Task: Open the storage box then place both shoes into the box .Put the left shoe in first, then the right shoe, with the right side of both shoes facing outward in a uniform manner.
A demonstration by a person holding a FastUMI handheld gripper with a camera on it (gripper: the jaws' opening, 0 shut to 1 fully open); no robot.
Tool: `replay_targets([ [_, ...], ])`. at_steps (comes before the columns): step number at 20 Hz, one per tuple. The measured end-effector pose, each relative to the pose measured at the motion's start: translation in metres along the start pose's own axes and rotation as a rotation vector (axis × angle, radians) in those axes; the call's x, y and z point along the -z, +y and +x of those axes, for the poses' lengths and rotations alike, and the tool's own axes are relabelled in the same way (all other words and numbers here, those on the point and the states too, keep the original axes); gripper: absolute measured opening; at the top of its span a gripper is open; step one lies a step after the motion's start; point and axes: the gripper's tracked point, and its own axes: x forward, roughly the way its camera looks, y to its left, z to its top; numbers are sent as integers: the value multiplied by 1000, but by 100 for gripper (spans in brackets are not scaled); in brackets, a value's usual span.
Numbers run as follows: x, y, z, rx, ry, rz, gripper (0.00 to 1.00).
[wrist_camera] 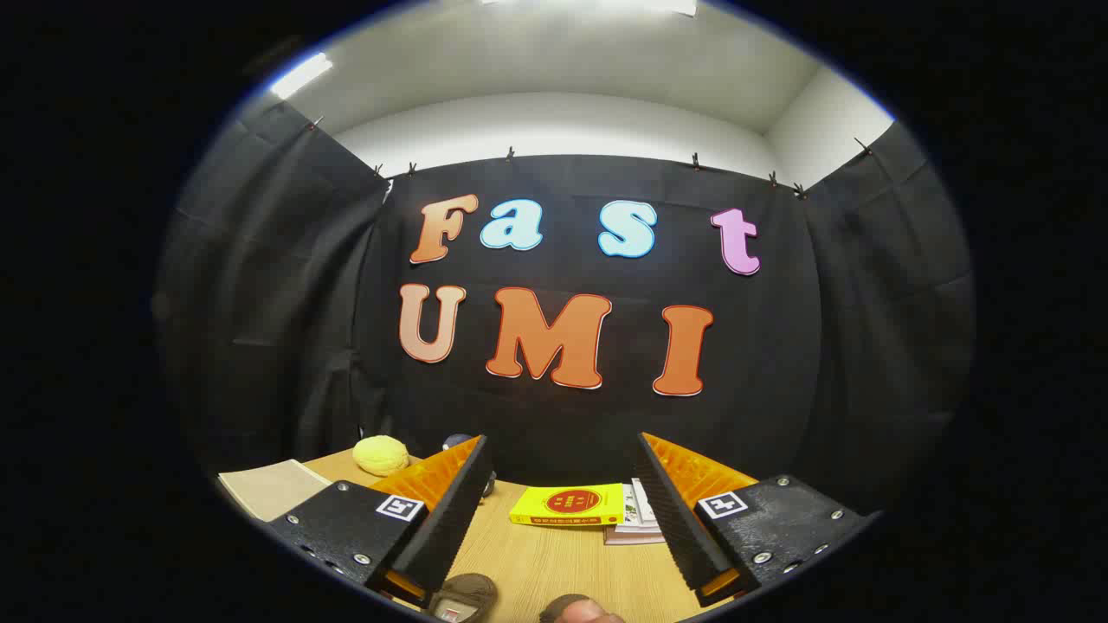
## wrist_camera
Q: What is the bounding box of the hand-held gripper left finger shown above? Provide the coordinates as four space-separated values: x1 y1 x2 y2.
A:
267 434 496 608

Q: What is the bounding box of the white illustrated book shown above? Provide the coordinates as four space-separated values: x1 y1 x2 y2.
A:
620 478 664 530

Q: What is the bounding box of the yellow book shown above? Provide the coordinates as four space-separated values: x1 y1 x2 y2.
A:
509 483 624 529

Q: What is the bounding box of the beige fabric storage box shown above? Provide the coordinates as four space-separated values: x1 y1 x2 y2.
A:
216 459 334 523

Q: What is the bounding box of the brown fuzzy shoe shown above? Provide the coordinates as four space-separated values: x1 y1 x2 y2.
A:
538 594 626 623
428 573 499 623

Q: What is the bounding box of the row of black cloth clips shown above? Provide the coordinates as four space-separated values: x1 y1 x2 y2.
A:
307 115 875 200

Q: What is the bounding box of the ceiling light panel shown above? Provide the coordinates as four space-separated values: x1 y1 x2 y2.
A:
480 0 698 18
270 52 334 100

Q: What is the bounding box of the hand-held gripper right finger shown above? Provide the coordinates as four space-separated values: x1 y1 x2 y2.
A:
636 431 879 608

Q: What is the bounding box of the yellow plush bun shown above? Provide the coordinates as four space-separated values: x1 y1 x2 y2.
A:
352 435 409 477

